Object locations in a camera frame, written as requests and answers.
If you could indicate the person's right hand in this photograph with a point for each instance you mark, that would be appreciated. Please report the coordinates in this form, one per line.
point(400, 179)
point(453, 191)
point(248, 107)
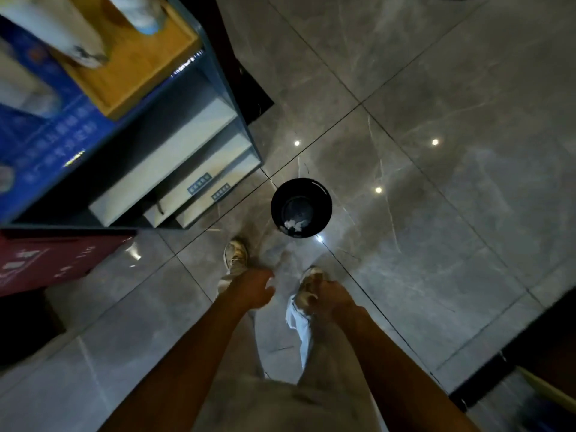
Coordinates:
point(335, 299)

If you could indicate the person's left hand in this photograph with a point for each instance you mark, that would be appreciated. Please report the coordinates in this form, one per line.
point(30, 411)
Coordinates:
point(245, 290)

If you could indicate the person's right fingers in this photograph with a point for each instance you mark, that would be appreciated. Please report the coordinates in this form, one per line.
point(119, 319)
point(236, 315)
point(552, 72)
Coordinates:
point(308, 296)

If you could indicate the person's left fingers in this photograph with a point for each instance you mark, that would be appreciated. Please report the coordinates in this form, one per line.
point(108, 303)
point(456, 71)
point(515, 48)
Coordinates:
point(266, 287)

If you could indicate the white cloth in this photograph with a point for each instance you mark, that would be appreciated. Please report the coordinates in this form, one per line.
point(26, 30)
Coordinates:
point(300, 330)

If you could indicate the person's right forearm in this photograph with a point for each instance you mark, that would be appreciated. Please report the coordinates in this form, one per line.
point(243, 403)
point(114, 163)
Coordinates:
point(396, 377)

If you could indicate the person's left forearm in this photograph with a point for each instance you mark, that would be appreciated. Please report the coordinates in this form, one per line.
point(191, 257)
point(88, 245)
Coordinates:
point(180, 373)

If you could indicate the person's right white shoe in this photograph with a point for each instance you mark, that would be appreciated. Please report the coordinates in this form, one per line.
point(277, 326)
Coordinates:
point(311, 278)

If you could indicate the person's white shoe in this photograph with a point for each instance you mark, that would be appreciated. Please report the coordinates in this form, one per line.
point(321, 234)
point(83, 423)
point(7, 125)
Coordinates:
point(236, 257)
point(311, 278)

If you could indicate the person's left white shoe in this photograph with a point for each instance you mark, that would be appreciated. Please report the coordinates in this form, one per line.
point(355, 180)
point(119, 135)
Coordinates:
point(236, 257)

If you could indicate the crumpled white paper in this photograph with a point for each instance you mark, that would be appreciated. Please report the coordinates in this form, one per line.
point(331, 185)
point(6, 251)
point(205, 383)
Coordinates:
point(294, 226)

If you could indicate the black round waste bin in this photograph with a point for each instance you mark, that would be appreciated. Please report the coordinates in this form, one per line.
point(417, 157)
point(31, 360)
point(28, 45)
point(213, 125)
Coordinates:
point(301, 206)

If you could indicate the white shelf with label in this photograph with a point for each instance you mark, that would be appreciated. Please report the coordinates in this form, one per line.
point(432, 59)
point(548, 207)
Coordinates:
point(198, 184)
point(220, 193)

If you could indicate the person's light grey trousers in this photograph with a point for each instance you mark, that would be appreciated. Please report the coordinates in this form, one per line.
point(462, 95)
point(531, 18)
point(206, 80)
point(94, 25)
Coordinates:
point(279, 404)

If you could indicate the large white cabinet shelf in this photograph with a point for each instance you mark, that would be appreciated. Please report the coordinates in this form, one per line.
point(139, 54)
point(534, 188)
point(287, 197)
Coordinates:
point(162, 161)

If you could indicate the black cabinet plinth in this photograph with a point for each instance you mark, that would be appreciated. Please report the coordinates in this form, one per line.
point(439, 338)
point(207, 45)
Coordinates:
point(247, 89)

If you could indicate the glass display cabinet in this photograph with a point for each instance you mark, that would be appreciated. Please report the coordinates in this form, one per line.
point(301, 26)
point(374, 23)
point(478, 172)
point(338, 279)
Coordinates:
point(198, 85)

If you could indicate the red printed box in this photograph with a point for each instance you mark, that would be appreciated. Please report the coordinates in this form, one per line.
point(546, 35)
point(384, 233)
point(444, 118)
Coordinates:
point(49, 260)

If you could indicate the dark furniture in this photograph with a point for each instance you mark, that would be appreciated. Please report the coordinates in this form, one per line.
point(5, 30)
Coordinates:
point(531, 350)

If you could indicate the blue printed board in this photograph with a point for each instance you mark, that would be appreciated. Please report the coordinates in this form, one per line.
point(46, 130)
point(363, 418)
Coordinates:
point(54, 143)

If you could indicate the yellow wooden tray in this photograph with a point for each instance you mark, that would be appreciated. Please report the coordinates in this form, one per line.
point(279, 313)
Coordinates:
point(135, 62)

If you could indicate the white bottle with blue base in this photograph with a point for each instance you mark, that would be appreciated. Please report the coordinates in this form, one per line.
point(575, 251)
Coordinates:
point(137, 11)

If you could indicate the plain white bottle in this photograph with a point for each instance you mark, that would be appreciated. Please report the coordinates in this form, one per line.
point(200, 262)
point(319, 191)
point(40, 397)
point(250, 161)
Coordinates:
point(24, 92)

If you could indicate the white bottle with dark print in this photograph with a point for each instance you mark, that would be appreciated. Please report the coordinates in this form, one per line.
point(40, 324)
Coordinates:
point(58, 26)

